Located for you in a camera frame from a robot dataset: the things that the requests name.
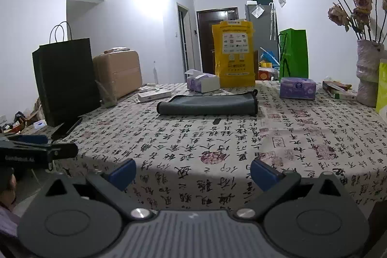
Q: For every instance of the person's left forearm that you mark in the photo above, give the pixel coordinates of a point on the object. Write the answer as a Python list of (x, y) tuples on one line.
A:
[(7, 218)]

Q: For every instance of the dark brown door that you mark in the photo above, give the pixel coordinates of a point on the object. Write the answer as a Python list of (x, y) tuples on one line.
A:
[(208, 40)]

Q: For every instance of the grey refrigerator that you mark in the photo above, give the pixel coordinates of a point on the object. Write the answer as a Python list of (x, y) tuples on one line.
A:
[(264, 31)]

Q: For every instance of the small black tag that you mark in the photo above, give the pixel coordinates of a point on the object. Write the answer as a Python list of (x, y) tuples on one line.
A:
[(217, 121)]

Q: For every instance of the white folded umbrella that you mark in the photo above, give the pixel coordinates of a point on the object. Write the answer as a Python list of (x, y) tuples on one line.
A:
[(273, 22)]

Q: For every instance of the clear plastic cup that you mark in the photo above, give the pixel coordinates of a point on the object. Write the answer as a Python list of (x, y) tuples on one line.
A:
[(107, 96)]

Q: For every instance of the flat white box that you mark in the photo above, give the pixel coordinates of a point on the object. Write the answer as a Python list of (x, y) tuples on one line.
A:
[(154, 94)]

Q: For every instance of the white textured vase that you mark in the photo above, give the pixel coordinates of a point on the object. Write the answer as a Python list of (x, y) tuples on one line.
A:
[(369, 73)]

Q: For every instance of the small red green boxes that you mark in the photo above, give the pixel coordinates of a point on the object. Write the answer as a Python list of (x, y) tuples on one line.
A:
[(338, 90)]

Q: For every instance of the black phone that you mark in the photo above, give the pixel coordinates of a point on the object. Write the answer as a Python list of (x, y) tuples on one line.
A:
[(67, 128)]

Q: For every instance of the beige suitcase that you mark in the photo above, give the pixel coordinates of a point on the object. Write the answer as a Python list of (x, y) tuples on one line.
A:
[(119, 72)]

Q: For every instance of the blue plastic bag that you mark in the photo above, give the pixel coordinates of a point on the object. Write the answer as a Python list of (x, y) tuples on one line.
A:
[(268, 56)]

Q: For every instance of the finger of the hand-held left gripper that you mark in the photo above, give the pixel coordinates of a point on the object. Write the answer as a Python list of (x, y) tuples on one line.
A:
[(65, 150), (30, 139)]

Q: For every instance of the white door frame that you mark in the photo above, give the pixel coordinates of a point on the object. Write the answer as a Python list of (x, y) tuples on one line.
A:
[(184, 37)]

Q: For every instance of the open purple tissue box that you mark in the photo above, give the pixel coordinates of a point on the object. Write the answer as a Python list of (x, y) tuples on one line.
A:
[(201, 84)]

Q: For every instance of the black paper bag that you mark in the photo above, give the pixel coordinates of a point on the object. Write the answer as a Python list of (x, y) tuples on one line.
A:
[(66, 82)]

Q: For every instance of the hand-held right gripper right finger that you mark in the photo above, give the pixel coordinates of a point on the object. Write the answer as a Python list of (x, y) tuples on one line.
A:
[(266, 175)]

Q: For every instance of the light green package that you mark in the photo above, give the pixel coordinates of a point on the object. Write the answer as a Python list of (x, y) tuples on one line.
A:
[(382, 88)]

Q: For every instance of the green paper bag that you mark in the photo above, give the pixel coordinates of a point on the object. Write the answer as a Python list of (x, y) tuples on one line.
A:
[(294, 55)]

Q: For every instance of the calligraphy print tablecloth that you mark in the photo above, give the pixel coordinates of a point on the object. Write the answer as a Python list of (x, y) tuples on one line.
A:
[(211, 143)]

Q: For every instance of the floor clutter pile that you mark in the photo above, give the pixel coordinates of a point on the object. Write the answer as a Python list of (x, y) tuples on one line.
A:
[(21, 120)]

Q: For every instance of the yellow printed bag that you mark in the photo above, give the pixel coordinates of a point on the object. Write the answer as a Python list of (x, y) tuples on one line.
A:
[(234, 61)]

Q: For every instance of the orange box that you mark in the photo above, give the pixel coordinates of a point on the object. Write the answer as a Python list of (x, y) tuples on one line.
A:
[(264, 74)]

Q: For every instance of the dark grey towel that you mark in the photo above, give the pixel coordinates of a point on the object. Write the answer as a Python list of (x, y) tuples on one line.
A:
[(208, 103)]

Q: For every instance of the purple tissue pack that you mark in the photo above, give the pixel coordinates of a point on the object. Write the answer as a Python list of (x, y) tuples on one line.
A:
[(297, 88)]

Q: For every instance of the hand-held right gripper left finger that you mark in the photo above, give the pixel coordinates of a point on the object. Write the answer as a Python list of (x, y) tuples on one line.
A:
[(122, 174)]

